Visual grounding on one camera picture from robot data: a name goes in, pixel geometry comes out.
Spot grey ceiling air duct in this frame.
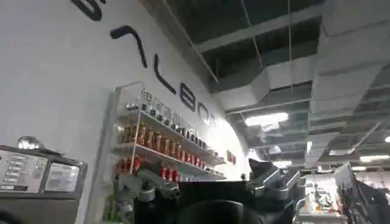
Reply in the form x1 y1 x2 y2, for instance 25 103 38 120
212 0 390 165

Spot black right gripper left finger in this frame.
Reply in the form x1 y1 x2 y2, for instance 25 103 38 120
115 168 181 214

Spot white desk with clutter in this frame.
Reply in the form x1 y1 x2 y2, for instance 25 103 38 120
292 173 349 224

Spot dark rack with goods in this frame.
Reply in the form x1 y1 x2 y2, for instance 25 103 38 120
333 163 390 224

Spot shiny steel dome object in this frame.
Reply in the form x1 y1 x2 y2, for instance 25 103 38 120
17 136 46 150

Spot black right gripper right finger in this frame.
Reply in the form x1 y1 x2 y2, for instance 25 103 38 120
247 158 306 211

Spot rectangular ceiling light panel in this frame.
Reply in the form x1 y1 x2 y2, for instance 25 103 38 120
359 155 390 163
244 112 289 127

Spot grey dryer with control panel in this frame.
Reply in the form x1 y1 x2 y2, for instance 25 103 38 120
0 144 89 224

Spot white shelf with bottles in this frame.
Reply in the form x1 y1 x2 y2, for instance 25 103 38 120
102 81 238 224

